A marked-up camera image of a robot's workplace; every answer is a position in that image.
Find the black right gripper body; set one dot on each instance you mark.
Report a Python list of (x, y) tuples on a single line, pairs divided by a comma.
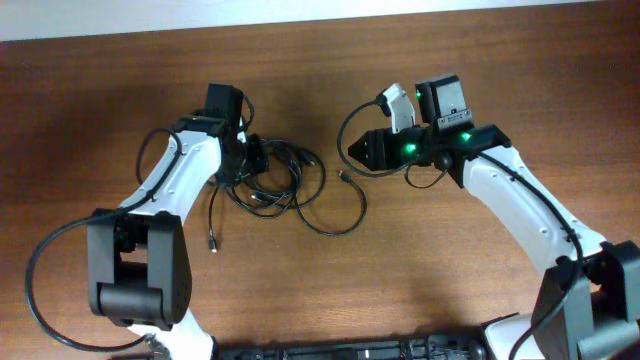
[(400, 149)]

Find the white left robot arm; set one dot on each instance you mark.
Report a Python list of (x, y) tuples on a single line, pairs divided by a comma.
[(139, 270)]

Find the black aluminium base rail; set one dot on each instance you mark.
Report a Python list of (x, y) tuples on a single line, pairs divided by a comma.
[(434, 347)]

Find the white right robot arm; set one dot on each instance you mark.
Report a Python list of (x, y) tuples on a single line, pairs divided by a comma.
[(587, 305)]

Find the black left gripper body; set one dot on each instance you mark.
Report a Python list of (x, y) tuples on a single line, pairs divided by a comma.
[(253, 160)]

